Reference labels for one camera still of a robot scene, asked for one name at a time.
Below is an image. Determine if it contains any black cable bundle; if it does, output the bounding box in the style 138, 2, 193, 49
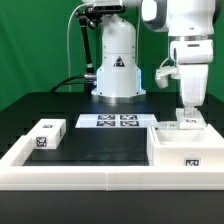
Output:
49, 75, 90, 93

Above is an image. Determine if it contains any white rectangular block with tags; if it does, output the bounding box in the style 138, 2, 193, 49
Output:
28, 119, 66, 149

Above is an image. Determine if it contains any white cabinet door panel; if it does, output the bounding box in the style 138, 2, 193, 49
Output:
176, 108, 207, 130
153, 121, 179, 130

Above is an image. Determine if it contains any white thin cable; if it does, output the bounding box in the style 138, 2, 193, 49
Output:
66, 3, 88, 93

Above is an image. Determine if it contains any white cabinet box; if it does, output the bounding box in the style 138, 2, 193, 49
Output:
147, 125, 224, 166

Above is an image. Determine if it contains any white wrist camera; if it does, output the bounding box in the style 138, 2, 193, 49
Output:
155, 66, 179, 89

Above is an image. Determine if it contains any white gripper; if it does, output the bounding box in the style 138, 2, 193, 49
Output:
170, 40, 213, 117

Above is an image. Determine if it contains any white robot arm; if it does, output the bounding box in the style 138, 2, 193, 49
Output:
82, 0, 222, 117

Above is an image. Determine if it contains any white U-shaped boundary frame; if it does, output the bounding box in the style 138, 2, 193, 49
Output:
0, 136, 224, 191

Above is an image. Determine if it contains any white flat tag base plate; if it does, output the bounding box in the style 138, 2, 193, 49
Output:
75, 114, 158, 128

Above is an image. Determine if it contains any black articulated camera mount arm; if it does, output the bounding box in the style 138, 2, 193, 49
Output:
75, 6, 101, 95

